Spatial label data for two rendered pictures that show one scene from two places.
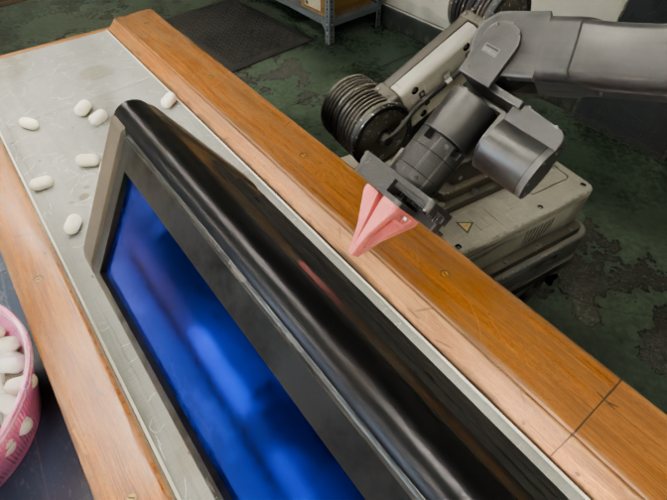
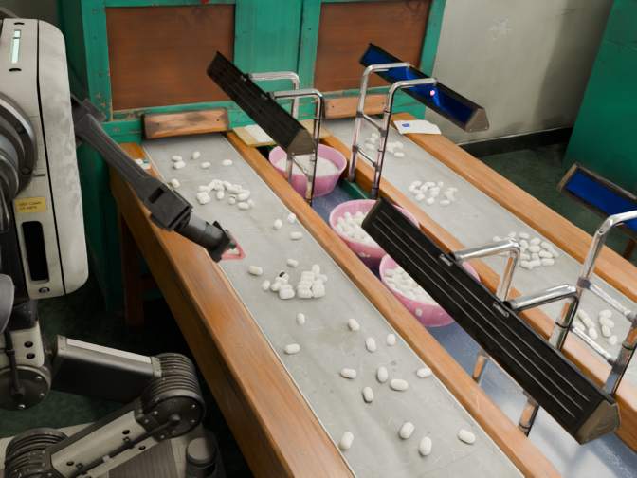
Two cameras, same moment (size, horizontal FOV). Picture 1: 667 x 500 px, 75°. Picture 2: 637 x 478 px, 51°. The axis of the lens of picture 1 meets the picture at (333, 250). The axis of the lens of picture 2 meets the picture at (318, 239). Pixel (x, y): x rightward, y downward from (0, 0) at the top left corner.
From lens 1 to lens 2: 177 cm
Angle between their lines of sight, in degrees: 98
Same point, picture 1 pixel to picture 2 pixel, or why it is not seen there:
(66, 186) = (408, 374)
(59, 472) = not seen: hidden behind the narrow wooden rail
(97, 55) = not seen: outside the picture
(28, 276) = (399, 308)
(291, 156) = (249, 346)
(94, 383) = (354, 267)
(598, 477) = not seen: hidden behind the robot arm
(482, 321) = (193, 253)
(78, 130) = (422, 428)
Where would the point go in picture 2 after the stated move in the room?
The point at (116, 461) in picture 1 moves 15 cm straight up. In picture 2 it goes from (341, 249) to (348, 201)
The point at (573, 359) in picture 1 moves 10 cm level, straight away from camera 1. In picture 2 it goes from (169, 238) to (131, 246)
